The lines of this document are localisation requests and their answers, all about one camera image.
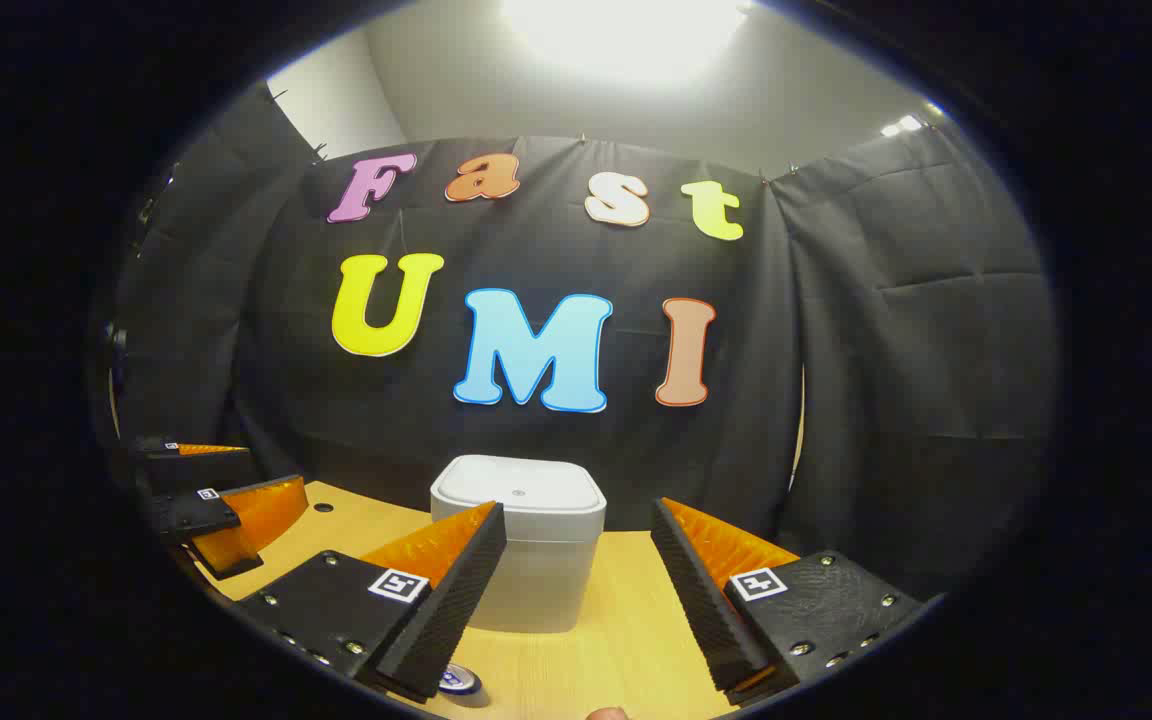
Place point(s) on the small ceiling light panel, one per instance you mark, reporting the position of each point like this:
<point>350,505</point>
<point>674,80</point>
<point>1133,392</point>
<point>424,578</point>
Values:
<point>902,125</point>

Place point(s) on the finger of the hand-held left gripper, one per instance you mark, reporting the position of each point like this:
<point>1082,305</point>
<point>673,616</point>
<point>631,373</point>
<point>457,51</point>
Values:
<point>196,470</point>
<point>191,515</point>

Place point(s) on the large ceiling light panel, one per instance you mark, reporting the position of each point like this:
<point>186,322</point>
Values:
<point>626,30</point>

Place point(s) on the blue pop can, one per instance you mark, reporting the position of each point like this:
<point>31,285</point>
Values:
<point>460,680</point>

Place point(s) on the black backdrop cloth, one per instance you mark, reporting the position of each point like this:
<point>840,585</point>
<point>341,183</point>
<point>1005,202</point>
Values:
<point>556,440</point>

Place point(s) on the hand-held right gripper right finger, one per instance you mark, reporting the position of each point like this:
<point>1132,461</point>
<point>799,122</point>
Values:
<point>701,600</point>

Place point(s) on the wooden desktop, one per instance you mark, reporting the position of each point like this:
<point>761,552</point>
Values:
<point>616,620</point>

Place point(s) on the white desktop garbage bin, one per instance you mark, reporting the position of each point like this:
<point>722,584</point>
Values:
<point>536,560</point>

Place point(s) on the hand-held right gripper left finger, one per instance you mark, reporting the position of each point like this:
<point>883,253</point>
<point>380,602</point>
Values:
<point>456,600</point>

